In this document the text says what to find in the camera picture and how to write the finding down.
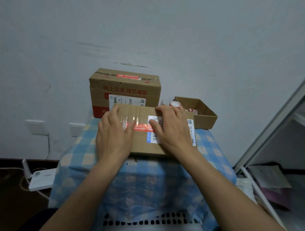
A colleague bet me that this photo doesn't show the person's right hand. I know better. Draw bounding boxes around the person's right hand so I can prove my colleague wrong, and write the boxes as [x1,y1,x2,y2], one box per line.
[149,105,199,159]

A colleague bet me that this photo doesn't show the person's left hand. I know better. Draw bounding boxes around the person's left hand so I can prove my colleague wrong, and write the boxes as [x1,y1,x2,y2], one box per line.
[95,104,136,165]

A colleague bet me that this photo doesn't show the taped cardboard parcel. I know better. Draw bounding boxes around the taped cardboard parcel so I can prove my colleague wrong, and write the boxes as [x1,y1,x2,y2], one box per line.
[114,104,199,158]

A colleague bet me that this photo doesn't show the person's left forearm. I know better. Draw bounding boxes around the person's left forearm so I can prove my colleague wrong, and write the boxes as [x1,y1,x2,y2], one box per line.
[40,160,128,231]

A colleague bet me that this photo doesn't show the person's right forearm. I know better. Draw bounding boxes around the person's right forearm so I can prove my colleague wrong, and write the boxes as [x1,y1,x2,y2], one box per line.
[176,152,284,231]

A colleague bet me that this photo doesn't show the large red-printed cardboard box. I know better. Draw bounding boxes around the large red-printed cardboard box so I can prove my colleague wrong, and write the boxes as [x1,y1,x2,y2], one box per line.
[89,68,162,119]

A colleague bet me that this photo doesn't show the small open cardboard box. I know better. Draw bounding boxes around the small open cardboard box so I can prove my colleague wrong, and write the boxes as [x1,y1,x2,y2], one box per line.
[174,96,218,130]

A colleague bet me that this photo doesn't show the blue checked cloth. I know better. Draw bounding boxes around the blue checked cloth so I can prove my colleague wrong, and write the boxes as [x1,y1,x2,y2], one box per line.
[48,116,237,231]

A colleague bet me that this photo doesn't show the white perforated plastic basket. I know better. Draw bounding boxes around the white perforated plastic basket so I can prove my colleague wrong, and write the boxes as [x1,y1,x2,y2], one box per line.
[102,210,201,231]

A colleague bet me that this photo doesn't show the white router box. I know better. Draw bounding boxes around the white router box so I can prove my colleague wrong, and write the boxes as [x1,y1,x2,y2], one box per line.
[28,168,58,192]

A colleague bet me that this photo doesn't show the white router antenna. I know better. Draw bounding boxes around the white router antenna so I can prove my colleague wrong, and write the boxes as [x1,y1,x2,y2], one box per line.
[22,159,33,179]

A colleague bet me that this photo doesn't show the white cabinet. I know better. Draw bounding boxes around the white cabinet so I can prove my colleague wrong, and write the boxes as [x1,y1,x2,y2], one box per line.
[233,79,305,231]

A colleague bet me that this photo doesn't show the white paper sheet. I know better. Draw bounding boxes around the white paper sheet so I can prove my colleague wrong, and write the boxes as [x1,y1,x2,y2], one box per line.
[248,165,292,189]

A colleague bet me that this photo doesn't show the pink bag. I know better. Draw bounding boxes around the pink bag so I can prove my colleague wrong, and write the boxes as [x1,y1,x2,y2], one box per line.
[261,187,291,210]

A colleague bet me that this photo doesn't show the white wall socket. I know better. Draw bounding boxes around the white wall socket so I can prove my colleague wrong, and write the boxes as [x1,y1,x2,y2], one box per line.
[69,123,85,137]
[26,119,49,136]

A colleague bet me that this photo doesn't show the white cable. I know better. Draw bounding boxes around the white cable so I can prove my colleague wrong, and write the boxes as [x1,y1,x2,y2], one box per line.
[0,167,50,200]

